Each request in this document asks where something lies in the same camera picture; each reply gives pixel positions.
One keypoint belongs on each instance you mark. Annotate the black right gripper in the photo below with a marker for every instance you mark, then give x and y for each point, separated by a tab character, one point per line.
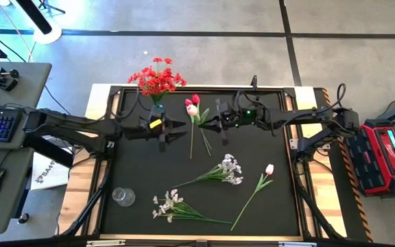
233	118

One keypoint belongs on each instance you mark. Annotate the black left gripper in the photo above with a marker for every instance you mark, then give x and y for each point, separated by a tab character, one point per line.
139	127

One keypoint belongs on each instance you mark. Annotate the pale pink tulip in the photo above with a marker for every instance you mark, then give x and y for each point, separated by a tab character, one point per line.
269	168
192	109

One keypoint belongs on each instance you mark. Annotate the red tulip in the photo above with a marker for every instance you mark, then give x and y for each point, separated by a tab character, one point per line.
188	102
196	99

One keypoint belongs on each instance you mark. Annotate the white flower bunch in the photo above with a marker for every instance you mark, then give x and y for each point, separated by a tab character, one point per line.
230	169
170	205

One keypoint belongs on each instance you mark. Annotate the red poppy flower bunch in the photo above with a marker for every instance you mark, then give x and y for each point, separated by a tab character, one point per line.
156	82

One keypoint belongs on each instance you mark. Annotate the clear cut-glass vase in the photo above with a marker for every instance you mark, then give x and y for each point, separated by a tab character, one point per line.
128	199

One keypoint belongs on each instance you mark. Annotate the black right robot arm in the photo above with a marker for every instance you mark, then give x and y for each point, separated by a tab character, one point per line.
297	116

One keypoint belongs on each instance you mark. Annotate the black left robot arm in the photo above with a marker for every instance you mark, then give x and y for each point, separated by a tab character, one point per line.
74	123

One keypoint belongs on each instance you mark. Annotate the teal textured glass vase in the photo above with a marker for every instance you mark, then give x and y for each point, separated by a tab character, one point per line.
158	108

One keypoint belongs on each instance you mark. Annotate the dark table mat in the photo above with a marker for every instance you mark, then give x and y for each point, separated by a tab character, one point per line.
149	164

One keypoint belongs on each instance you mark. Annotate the dark C-clamp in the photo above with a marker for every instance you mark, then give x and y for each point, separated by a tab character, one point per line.
254	82

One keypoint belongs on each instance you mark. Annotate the black support beam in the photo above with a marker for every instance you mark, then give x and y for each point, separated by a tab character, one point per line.
46	149

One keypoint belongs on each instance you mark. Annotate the grey desk top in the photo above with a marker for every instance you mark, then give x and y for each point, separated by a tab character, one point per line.
9	206
29	85

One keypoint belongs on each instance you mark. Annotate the yellow black hazard strip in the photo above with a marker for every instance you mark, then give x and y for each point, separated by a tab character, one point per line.
355	195

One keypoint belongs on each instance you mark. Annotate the red black power station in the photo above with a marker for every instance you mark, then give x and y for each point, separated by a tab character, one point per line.
376	161

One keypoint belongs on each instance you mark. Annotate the black desk caster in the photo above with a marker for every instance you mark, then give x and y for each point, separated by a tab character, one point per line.
23	218

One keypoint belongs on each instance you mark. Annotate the black pole on white base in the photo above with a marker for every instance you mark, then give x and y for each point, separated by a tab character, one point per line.
34	15

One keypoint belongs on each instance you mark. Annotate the black joystick clamp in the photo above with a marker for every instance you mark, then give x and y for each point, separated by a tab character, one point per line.
0	78

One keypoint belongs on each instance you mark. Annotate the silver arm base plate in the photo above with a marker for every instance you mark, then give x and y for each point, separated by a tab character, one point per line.
294	144

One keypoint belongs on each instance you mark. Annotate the silver bracket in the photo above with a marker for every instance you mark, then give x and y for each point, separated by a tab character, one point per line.
105	243
297	244

